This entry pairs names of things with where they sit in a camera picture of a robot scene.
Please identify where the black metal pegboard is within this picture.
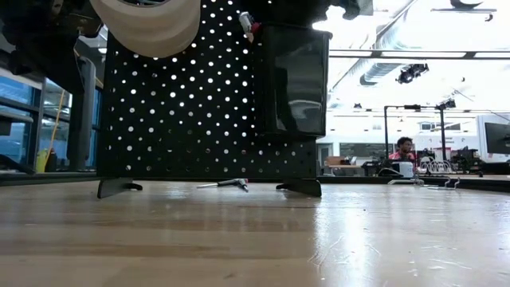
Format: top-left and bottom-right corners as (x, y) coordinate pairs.
(96, 0), (323, 199)

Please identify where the slim light-coloured tool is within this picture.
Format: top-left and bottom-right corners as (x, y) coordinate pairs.
(237, 10), (254, 44)

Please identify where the white masking tape roll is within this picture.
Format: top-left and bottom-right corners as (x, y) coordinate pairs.
(101, 18), (200, 47)
(89, 0), (202, 21)
(113, 29), (196, 59)
(93, 7), (202, 35)

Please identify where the silver metal tool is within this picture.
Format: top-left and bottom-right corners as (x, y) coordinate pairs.
(388, 177), (426, 187)

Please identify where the black pegboard bin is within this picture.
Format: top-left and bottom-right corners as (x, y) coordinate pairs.
(254, 22), (332, 139)

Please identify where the person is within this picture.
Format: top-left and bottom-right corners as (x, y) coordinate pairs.
(388, 136), (419, 164)

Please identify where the white container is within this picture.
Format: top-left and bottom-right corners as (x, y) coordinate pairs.
(398, 161), (415, 179)

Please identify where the yellow container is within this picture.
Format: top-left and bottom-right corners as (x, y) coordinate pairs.
(35, 149), (51, 173)

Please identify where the black shelving unit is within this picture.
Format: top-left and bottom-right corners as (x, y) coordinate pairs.
(0, 67), (103, 176)

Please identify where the black computer monitor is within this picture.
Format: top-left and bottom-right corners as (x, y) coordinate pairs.
(484, 121), (510, 155)

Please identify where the thin black-handled tool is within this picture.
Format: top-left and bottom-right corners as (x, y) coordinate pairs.
(196, 178), (250, 194)

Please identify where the black ceiling-hung camera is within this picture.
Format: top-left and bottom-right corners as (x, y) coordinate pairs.
(396, 62), (430, 85)

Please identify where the white wire rack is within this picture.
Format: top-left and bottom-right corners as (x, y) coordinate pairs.
(420, 157), (453, 175)

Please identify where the black camera stand rig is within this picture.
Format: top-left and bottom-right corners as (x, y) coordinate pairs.
(383, 98), (457, 160)

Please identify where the loose silver wire hook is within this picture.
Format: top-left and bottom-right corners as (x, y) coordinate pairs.
(428, 176), (461, 191)

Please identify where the yellow cable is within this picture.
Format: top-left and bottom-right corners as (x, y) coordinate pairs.
(42, 89), (68, 168)

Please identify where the black aluminium table frame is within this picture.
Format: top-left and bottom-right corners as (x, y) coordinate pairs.
(0, 171), (510, 192)

